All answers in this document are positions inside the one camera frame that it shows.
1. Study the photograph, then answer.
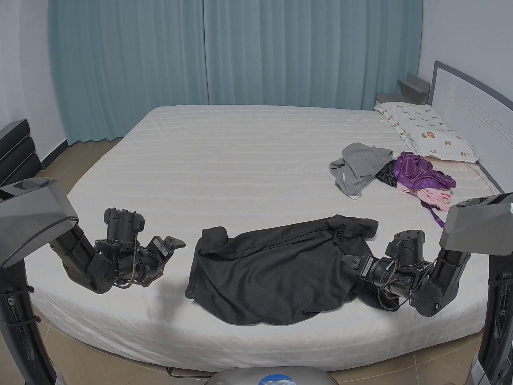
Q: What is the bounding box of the black T-shirt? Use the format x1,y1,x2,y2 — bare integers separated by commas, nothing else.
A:
185,214,379,326

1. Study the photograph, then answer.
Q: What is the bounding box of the pink garment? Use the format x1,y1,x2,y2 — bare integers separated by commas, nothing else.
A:
397,187,453,212

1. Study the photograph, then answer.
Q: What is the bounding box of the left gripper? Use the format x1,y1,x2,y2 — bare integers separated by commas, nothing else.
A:
138,236,187,276

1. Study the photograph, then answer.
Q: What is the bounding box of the purple garment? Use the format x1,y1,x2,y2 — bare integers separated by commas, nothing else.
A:
393,152,457,229

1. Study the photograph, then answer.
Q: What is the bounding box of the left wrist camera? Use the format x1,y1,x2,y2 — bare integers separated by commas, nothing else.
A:
151,236,175,260

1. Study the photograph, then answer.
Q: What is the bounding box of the grey bedside table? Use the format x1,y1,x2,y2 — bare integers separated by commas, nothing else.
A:
375,73,430,106

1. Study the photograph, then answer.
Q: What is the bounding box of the bed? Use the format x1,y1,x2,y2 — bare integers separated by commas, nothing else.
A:
28,60,513,376

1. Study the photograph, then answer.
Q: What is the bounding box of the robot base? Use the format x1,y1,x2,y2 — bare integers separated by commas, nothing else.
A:
204,369,341,385

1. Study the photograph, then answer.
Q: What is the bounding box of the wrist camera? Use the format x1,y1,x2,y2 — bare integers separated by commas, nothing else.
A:
359,256,378,282
151,236,175,260

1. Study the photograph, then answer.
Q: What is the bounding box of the white printed pillow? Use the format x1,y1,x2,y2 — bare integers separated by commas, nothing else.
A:
374,101,480,163

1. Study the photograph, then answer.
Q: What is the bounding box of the blue-green curtain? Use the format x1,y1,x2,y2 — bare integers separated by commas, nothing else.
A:
202,0,422,112
48,0,209,145

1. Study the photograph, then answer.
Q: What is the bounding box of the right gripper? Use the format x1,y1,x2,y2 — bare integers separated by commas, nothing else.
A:
341,255,396,289

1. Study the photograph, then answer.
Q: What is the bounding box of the grey garment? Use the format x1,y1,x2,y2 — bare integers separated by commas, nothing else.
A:
329,143,394,198

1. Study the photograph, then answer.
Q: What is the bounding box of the black cable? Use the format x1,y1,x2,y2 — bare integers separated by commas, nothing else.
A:
164,369,210,381

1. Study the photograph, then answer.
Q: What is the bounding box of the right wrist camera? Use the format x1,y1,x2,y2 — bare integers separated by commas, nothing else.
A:
359,256,378,282

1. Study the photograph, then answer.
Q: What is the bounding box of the black chest of drawers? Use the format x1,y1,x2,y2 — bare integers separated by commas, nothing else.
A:
0,120,43,187

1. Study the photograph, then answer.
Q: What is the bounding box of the shiny black garment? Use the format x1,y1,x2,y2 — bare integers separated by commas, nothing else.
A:
375,161,400,188

